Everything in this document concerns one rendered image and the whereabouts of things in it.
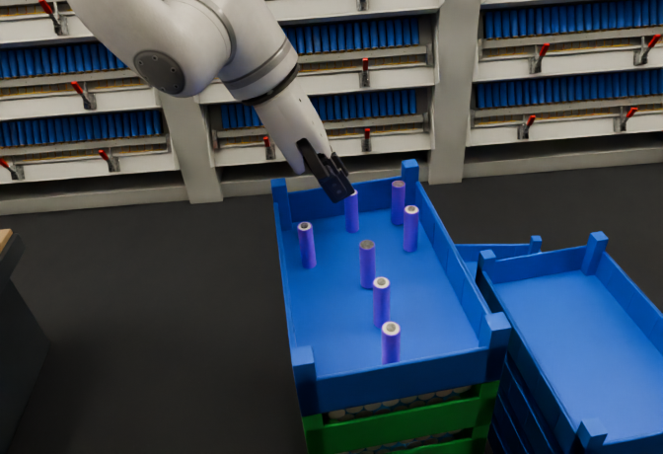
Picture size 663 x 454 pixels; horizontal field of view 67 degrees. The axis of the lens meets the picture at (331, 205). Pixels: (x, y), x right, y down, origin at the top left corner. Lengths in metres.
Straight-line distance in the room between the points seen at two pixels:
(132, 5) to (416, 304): 0.42
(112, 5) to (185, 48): 0.06
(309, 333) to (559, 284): 0.46
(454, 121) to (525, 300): 0.68
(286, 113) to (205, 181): 0.95
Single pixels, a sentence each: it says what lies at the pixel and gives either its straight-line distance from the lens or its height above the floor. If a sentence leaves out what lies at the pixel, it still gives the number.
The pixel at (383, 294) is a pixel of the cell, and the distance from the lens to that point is 0.53.
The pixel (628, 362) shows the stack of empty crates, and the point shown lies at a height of 0.24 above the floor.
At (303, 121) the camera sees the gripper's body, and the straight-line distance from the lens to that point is 0.55.
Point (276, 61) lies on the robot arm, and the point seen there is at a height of 0.66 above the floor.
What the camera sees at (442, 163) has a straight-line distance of 1.47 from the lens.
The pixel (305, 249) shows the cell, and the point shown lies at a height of 0.44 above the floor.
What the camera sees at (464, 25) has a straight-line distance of 1.31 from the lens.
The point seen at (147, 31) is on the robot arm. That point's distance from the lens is 0.46.
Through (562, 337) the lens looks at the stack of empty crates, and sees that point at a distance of 0.82.
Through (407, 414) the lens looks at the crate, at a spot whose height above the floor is 0.37.
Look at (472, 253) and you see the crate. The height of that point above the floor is 0.03.
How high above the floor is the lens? 0.85
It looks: 37 degrees down
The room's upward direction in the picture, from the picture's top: 5 degrees counter-clockwise
